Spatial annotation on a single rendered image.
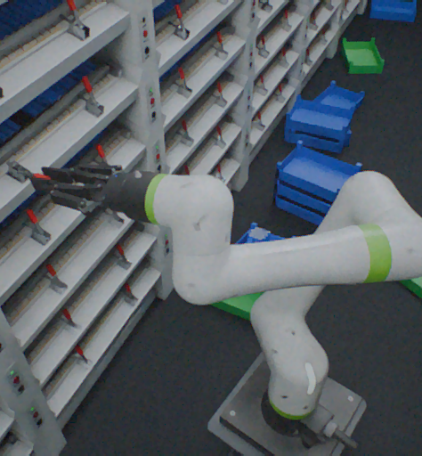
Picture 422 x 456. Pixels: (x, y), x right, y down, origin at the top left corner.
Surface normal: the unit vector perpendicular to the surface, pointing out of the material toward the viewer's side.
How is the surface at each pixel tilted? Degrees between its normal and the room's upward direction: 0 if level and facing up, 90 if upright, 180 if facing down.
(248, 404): 4
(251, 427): 4
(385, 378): 0
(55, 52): 19
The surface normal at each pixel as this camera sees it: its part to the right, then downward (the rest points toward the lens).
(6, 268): 0.29, -0.55
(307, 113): 0.00, -0.70
